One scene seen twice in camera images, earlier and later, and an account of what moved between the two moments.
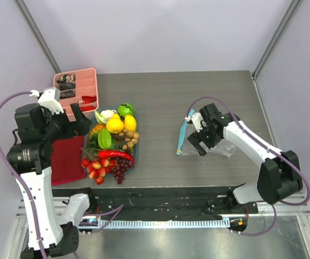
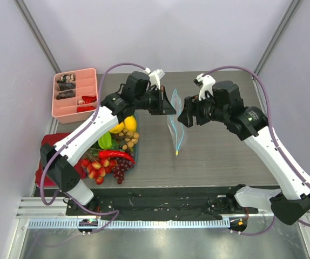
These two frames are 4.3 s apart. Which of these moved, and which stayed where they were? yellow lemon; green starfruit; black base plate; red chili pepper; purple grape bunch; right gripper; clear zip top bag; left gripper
Moved: clear zip top bag; right gripper; left gripper
Stayed: yellow lemon; green starfruit; red chili pepper; purple grape bunch; black base plate
